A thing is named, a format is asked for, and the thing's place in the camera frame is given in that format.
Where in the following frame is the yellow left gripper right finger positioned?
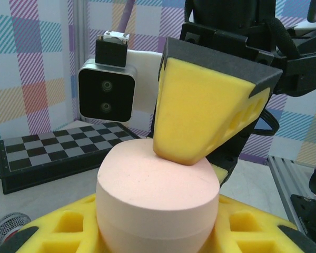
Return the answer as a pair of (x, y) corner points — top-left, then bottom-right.
(212, 194), (316, 253)

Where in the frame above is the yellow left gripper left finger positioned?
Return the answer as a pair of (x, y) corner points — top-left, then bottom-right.
(0, 192), (114, 253)

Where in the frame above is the pink earbud charging case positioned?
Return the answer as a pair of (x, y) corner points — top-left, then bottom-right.
(96, 138), (221, 253)

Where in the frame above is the black folding chessboard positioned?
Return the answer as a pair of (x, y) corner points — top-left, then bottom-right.
(0, 122), (142, 196)

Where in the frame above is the red glitter microphone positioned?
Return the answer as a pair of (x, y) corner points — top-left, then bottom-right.
(0, 212), (32, 247)

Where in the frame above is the aluminium mounting rail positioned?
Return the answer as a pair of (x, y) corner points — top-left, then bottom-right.
(265, 154), (316, 238)

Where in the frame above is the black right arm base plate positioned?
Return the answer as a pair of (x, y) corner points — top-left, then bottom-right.
(289, 193), (316, 253)

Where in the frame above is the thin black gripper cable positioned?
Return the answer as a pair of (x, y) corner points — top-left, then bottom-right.
(256, 108), (280, 137)

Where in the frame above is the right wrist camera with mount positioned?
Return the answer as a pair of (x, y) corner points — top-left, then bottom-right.
(77, 30), (170, 139)

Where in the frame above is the aluminium frame post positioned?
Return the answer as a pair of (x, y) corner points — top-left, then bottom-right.
(67, 0), (88, 122)

